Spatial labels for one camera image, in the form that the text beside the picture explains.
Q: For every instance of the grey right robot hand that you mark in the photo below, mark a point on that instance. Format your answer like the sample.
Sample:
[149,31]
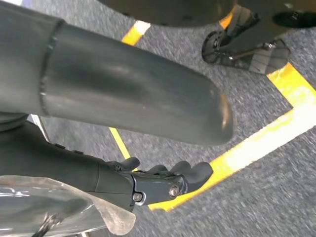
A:
[123,88]

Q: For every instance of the dark robot leg shell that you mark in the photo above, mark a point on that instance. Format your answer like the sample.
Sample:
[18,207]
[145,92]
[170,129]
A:
[173,13]

